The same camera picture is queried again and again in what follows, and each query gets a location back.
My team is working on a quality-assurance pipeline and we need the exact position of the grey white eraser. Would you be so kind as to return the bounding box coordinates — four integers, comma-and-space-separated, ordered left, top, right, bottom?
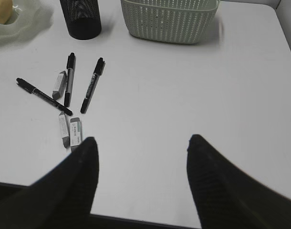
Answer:
58, 111, 70, 148
52, 71, 67, 100
70, 117, 83, 152

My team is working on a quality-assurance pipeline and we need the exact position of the black marker pen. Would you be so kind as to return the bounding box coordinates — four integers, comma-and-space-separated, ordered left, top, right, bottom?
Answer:
64, 52, 76, 107
16, 78, 73, 116
80, 57, 105, 114

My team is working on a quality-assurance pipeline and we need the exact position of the yellow mango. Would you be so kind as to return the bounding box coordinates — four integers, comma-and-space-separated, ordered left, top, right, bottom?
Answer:
0, 0, 13, 24

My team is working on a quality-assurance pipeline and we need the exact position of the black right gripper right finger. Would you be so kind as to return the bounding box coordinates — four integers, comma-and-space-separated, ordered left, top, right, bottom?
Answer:
187, 134, 291, 229

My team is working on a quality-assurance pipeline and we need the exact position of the pale green plastic basket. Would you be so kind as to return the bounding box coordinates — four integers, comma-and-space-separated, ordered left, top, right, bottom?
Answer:
121, 0, 220, 44

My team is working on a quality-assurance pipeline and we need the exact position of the translucent green wavy plate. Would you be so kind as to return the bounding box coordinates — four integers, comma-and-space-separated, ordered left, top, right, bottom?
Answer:
0, 0, 54, 47

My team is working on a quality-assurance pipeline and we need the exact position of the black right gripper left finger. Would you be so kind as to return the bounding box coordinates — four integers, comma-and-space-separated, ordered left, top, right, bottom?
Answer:
0, 137, 99, 229

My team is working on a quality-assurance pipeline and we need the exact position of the black mesh pen holder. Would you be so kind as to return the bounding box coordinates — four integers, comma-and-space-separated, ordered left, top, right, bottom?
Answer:
60, 0, 102, 40

